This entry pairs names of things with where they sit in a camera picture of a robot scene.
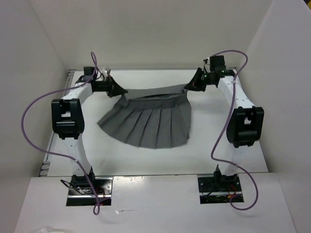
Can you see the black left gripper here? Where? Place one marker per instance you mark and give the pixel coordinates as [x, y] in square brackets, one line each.
[113, 88]

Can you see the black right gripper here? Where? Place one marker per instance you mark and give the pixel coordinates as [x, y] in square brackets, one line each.
[195, 84]

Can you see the grey pleated skirt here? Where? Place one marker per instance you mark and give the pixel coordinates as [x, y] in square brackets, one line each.
[158, 118]

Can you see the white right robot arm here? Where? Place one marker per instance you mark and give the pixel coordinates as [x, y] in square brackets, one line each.
[242, 127]

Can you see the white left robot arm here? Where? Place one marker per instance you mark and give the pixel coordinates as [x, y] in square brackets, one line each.
[69, 124]

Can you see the white crumpled cloth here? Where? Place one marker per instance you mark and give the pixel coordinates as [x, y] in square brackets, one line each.
[51, 230]

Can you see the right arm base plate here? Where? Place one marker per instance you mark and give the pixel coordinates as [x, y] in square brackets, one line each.
[213, 192]

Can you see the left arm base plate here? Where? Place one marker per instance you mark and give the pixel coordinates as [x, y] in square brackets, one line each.
[81, 194]

